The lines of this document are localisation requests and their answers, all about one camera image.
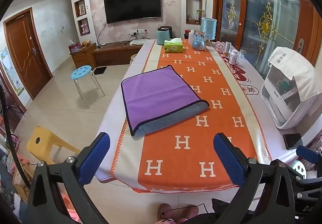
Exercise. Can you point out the black smartphone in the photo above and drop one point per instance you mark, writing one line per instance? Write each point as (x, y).
(292, 141)

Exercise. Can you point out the black floor mat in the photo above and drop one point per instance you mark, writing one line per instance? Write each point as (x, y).
(100, 70)

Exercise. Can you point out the pink pig toy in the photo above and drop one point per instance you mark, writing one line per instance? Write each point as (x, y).
(219, 47)

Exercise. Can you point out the black flat television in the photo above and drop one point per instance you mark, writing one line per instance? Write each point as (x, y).
(132, 5)

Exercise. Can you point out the purple towel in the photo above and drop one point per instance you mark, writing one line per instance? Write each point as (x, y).
(156, 93)

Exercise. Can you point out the blue water jug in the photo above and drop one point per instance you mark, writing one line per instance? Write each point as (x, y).
(208, 28)

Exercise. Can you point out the teal kettle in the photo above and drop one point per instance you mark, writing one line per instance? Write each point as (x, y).
(163, 36)

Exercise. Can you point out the white pill bottle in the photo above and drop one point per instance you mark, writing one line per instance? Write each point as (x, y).
(234, 57)

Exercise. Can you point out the white plastic bottle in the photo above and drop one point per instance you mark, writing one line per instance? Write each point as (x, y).
(190, 37)

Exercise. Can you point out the white countertop appliance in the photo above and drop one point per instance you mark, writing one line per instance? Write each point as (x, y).
(279, 103)

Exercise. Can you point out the white set-top box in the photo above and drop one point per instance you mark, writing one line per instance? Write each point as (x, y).
(137, 42)

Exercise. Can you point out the wooden television cabinet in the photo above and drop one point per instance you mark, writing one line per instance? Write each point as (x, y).
(110, 54)

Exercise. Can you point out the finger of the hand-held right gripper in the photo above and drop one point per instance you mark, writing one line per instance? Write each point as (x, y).
(307, 153)

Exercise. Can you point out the brown wooden door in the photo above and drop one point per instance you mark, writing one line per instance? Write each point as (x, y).
(24, 55)

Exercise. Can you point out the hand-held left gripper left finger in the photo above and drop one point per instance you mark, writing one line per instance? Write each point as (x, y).
(94, 157)

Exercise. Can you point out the orange letter print blanket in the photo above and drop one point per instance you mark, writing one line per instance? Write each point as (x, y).
(191, 138)

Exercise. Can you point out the wall poster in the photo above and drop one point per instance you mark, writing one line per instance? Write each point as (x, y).
(11, 73)

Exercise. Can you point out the white cloth cover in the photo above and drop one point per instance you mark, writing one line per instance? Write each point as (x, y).
(301, 73)

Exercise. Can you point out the yellow plastic stool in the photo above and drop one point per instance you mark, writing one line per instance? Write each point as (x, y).
(41, 139)

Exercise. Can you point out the dark jar red lid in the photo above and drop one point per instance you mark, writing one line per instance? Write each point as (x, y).
(186, 34)

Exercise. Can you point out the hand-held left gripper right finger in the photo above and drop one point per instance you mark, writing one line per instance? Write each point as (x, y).
(229, 158)

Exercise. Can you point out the green tissue box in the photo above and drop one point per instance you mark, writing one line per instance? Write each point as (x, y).
(173, 46)

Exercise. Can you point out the small glass jar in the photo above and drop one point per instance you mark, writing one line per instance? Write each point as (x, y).
(242, 54)

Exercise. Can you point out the blue round stool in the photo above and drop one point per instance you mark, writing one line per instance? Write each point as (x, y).
(81, 71)

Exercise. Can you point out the glass jar metal lid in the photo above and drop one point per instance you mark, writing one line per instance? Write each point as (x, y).
(228, 47)

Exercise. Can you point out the panda print round seat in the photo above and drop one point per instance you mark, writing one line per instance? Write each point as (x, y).
(298, 169)

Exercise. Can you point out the pink slipper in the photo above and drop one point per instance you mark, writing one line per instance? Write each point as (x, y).
(164, 211)
(188, 212)

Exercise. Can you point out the red tissue pack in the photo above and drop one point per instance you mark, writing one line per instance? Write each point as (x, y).
(74, 47)

